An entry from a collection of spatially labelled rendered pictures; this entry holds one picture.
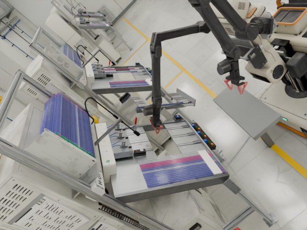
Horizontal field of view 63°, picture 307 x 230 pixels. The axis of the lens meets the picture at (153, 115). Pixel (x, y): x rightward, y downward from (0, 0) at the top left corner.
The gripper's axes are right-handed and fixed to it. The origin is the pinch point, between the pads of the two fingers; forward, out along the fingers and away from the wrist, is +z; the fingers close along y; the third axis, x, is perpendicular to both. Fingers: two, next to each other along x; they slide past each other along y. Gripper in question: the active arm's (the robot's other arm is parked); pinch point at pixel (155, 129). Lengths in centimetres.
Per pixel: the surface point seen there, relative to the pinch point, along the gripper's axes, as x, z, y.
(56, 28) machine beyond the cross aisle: -88, 3, -440
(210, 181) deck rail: 17, 2, 60
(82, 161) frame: -56, -19, 49
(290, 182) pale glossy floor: 100, 33, 49
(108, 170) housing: -42, -2, 41
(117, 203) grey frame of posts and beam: -41, 1, 64
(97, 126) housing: -43.8, -6.4, -4.3
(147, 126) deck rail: -4.3, 1.4, -8.2
